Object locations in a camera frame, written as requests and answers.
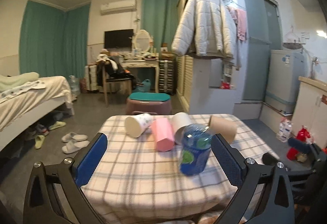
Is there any white wardrobe cabinet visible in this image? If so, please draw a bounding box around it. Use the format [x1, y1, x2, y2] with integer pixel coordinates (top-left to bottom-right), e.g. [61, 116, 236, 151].
[177, 0, 248, 115]

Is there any plain white cup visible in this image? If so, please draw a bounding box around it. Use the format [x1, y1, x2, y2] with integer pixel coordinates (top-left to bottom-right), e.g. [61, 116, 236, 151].
[171, 112, 192, 145]

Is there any bed with beige bedding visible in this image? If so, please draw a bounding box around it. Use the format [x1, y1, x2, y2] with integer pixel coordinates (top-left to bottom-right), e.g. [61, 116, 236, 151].
[1, 76, 74, 149]

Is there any red bottle on floor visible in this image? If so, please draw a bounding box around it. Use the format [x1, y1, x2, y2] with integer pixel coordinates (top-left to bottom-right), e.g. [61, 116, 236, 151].
[287, 126, 311, 160]

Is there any pink hanging garment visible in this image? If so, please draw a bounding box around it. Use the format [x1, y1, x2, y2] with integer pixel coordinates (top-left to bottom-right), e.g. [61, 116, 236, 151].
[227, 3, 247, 41]

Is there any drawer storage tower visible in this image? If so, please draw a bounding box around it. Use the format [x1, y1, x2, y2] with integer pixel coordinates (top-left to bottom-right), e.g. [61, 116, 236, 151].
[159, 60, 176, 95]

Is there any green curtain centre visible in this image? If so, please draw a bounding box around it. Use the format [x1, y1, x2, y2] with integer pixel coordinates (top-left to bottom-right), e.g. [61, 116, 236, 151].
[141, 0, 178, 52]

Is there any blue plastic bottle cup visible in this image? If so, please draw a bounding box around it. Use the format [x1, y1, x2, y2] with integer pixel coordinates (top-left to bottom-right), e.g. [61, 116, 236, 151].
[180, 124, 213, 176]

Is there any brown kraft paper cup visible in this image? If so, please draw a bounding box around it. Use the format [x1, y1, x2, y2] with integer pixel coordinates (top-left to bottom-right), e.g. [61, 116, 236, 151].
[208, 115, 237, 144]

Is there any plaid table cloth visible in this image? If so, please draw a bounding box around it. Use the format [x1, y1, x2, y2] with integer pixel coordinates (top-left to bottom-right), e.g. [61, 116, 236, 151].
[81, 113, 281, 224]

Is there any white printed bag floor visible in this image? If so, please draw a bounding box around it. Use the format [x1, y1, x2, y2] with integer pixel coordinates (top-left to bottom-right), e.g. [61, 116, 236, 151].
[276, 118, 292, 143]

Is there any white sink cabinet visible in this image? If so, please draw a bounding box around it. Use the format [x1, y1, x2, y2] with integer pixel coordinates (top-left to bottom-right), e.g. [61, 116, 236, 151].
[291, 76, 327, 149]

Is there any white suitcase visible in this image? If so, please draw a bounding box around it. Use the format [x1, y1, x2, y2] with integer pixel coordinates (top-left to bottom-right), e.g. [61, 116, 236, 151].
[84, 64, 98, 92]

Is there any black wall television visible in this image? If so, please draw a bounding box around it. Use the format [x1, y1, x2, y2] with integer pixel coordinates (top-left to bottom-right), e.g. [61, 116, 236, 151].
[104, 29, 134, 49]

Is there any purple stool green cushion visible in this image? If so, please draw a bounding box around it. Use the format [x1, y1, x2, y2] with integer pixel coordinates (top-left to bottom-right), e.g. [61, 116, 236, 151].
[126, 92, 172, 115]

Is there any pink faceted cup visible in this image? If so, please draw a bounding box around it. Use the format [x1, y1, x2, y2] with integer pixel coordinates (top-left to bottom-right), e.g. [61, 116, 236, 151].
[151, 118, 175, 152]

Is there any green curtain left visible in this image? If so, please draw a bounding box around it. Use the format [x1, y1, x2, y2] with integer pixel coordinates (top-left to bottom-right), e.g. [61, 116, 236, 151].
[19, 1, 90, 79]

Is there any white slipper near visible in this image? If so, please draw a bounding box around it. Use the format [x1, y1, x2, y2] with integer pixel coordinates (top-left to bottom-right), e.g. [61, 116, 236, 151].
[62, 140, 90, 154]

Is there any wooden chair with clothes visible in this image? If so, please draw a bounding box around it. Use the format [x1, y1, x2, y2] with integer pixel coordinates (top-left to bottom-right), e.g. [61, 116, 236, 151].
[96, 49, 137, 106]

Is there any white floral paper cup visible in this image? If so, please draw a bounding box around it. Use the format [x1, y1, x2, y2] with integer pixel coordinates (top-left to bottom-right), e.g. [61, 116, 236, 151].
[124, 113, 153, 138]

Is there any white slipper far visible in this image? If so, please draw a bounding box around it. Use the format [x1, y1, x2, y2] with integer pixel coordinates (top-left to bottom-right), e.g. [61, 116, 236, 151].
[62, 132, 88, 143]

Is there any green slipper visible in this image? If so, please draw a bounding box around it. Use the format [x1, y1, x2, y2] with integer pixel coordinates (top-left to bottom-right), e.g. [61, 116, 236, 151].
[48, 121, 66, 130]
[34, 135, 45, 149]

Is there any clear water jug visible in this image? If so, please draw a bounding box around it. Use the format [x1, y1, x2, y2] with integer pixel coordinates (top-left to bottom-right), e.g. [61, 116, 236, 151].
[69, 75, 80, 96]

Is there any green curtain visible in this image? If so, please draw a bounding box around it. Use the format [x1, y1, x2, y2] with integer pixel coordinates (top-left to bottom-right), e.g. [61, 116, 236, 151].
[19, 1, 90, 79]
[141, 0, 178, 52]

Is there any white washing machine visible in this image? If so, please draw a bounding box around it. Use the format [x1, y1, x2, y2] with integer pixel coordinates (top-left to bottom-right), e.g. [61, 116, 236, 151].
[265, 50, 304, 115]

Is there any white dressing table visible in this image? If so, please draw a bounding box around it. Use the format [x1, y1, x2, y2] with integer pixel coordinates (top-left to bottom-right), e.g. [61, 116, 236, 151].
[121, 54, 160, 93]

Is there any oval white vanity mirror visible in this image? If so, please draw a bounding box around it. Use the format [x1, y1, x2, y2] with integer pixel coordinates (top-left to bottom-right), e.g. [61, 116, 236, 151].
[133, 29, 151, 52]

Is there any white puffer jacket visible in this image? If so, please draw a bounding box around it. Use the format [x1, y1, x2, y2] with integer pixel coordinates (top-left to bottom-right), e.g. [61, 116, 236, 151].
[171, 0, 237, 60]

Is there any white slipper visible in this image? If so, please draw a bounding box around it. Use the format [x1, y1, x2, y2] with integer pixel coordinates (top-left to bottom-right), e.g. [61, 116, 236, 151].
[62, 132, 88, 143]
[62, 140, 90, 154]

